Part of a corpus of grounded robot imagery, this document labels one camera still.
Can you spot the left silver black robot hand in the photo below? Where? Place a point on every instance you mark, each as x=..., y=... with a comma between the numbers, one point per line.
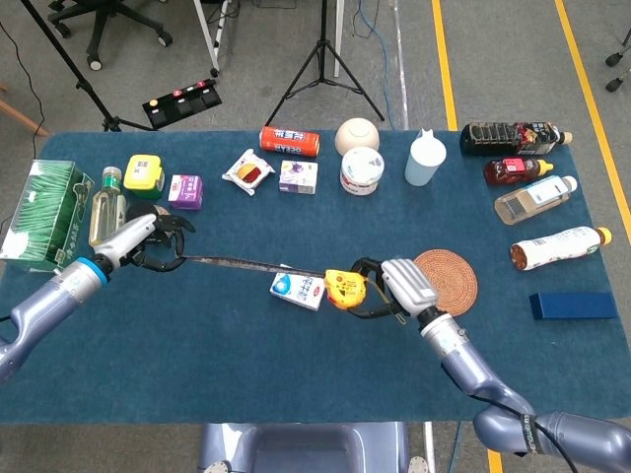
x=130, y=236

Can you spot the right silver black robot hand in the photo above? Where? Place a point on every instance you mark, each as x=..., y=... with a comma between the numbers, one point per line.
x=409, y=286

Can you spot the yellow tape measure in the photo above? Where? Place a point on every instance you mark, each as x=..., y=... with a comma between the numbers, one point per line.
x=345, y=288

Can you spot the white blue milk carton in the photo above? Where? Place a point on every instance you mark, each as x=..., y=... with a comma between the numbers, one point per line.
x=296, y=290

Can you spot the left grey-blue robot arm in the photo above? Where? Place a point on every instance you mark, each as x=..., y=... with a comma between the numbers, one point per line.
x=49, y=300

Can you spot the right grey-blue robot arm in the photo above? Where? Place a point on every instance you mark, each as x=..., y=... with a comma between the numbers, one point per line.
x=463, y=355

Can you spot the glass jar with black lid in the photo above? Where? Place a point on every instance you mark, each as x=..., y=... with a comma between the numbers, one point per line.
x=138, y=212

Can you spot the yellow liquid bottle green cap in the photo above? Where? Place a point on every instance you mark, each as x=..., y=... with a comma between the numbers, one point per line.
x=106, y=217

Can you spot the round woven rattan coaster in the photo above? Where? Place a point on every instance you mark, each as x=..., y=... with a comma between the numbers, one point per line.
x=453, y=281

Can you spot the yellow-lidded green container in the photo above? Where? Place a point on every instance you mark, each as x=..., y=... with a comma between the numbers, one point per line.
x=143, y=172

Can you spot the purple tissue pack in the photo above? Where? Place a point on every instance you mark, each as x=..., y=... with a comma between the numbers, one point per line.
x=186, y=192

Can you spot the green tea bag box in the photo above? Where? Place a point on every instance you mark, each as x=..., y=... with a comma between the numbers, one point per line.
x=44, y=212

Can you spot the light blue plastic cup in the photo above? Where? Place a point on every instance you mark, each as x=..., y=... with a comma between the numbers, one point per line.
x=424, y=162

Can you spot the clear jar with white lid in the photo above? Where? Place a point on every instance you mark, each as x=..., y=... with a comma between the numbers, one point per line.
x=362, y=170

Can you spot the white snack packet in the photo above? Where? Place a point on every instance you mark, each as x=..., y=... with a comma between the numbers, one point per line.
x=249, y=172

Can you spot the black foot pedal board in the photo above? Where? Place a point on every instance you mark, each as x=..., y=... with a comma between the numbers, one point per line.
x=182, y=106

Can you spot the clear bottle white cap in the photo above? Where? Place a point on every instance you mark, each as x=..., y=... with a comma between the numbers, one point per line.
x=532, y=199

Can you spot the white bottle yellow cap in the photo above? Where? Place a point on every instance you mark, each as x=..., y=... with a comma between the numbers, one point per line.
x=557, y=248

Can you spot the red-brown bottle yellow cap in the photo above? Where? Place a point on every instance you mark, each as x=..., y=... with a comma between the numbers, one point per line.
x=512, y=171

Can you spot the purple white small carton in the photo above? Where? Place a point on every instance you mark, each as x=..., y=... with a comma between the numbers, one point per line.
x=298, y=177

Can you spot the white upturned bowl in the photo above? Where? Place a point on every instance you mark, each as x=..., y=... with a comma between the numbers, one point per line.
x=357, y=135

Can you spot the black light stand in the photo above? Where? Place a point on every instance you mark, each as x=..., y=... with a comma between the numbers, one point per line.
x=81, y=85

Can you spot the light wooden furniture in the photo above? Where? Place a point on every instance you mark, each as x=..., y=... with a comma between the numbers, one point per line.
x=22, y=115

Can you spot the dark blue rectangular box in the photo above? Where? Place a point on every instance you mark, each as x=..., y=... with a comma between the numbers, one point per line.
x=574, y=305

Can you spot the dark soy sauce bottle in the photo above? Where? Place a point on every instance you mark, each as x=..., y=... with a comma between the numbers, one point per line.
x=503, y=139

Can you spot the blue tablecloth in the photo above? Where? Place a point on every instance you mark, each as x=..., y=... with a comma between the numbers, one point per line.
x=246, y=374

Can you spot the orange drink can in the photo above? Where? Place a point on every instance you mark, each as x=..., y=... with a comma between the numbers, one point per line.
x=291, y=141

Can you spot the grey-blue robot torso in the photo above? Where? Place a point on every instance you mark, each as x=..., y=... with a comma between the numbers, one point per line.
x=305, y=448

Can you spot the black office chair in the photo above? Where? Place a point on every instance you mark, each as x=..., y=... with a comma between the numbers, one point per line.
x=106, y=15

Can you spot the black tripod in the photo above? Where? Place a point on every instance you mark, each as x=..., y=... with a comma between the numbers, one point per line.
x=323, y=49

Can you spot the black wheeled stand legs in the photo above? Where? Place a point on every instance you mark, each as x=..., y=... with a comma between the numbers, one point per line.
x=616, y=58

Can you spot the white metal frame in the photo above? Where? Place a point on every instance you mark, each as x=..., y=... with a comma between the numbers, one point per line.
x=339, y=39

